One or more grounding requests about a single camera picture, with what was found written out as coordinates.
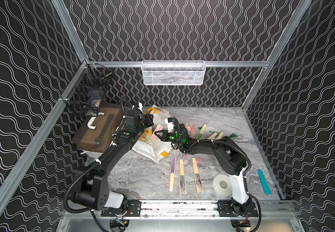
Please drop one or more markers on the pink folding fans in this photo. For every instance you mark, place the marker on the pink folding fans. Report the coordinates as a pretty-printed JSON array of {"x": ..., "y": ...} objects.
[{"x": 157, "y": 129}]

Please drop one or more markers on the white storage box brown lid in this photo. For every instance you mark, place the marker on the white storage box brown lid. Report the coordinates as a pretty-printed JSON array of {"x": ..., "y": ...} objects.
[{"x": 95, "y": 135}]

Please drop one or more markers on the green folding fan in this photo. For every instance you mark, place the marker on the green folding fan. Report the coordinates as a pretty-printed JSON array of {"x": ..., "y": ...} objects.
[
  {"x": 201, "y": 132},
  {"x": 221, "y": 135},
  {"x": 213, "y": 136}
]

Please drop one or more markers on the black wire basket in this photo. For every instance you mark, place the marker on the black wire basket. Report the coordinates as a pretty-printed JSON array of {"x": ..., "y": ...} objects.
[{"x": 89, "y": 91}]

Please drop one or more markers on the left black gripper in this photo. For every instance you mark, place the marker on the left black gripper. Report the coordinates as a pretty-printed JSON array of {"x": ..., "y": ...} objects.
[{"x": 143, "y": 120}]

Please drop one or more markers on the white tote bag yellow handles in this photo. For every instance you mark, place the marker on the white tote bag yellow handles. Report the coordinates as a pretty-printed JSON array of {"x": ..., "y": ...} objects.
[{"x": 157, "y": 150}]

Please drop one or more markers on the white tape roll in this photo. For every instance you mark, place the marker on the white tape roll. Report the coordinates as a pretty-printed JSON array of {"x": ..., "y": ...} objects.
[{"x": 222, "y": 185}]

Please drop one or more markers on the pink folding fan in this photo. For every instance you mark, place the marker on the pink folding fan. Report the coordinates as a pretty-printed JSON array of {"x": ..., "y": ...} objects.
[
  {"x": 193, "y": 130},
  {"x": 187, "y": 127}
]

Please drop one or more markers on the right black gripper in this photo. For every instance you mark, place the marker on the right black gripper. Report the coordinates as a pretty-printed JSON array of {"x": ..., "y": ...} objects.
[{"x": 162, "y": 137}]

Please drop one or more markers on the beige folding fan long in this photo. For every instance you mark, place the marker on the beige folding fan long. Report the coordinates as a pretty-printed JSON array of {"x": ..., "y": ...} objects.
[{"x": 197, "y": 178}]

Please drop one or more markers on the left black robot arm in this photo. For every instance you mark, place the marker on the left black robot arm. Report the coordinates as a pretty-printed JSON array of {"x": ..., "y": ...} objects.
[{"x": 90, "y": 189}]

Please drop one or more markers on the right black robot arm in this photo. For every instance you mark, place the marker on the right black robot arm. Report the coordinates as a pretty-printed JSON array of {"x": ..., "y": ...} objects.
[{"x": 229, "y": 155}]

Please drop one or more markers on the white wire mesh basket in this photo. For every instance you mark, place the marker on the white wire mesh basket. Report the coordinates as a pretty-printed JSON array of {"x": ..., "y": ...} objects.
[{"x": 173, "y": 73}]

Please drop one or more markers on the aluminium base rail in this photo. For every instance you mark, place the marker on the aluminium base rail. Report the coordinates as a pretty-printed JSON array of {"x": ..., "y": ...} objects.
[{"x": 186, "y": 216}]

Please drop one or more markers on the beige folding fan dark print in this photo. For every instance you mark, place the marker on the beige folding fan dark print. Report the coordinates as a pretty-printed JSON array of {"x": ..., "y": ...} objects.
[{"x": 182, "y": 179}]

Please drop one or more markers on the purple folding fan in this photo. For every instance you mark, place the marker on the purple folding fan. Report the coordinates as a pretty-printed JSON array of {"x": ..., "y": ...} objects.
[{"x": 172, "y": 173}]

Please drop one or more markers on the teal flat stick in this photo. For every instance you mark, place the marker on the teal flat stick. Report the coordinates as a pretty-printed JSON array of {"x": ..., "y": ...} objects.
[{"x": 264, "y": 182}]

